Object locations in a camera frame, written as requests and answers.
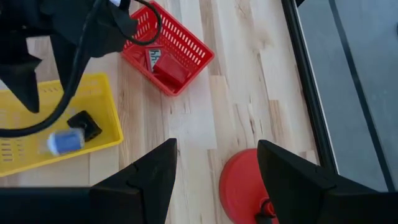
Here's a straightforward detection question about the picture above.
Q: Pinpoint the blue silver sharpener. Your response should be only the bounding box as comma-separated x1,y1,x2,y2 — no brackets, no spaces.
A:
46,128,85,156

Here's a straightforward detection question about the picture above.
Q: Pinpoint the red desk lamp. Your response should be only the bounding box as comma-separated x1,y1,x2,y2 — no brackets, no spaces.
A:
218,148,280,224

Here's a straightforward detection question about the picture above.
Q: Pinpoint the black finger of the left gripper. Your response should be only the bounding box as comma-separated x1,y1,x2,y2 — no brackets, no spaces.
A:
0,39,43,113
49,35,91,94

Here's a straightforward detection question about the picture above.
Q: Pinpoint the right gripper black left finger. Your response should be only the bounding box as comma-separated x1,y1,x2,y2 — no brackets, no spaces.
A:
90,138,178,224

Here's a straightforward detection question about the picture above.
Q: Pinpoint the red plastic basket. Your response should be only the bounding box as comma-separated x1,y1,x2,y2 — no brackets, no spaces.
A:
120,1,215,97

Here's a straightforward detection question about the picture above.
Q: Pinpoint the yellow plastic basket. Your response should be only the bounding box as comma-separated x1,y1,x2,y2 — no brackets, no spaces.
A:
0,73,124,178

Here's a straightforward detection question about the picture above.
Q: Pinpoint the red rectangular box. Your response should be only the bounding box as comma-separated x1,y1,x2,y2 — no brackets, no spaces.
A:
153,53,191,88

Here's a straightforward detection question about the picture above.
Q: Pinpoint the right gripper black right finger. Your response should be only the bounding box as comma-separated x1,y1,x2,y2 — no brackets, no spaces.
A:
257,139,398,224

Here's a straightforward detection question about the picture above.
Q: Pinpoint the black aluminium table frame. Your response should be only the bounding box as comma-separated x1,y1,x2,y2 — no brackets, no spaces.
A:
281,0,398,192

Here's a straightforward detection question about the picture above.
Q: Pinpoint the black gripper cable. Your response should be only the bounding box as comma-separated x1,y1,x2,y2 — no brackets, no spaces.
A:
0,0,163,138

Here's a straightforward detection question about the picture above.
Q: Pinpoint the small black cube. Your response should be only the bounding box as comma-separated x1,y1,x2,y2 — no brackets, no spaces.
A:
67,110,103,143

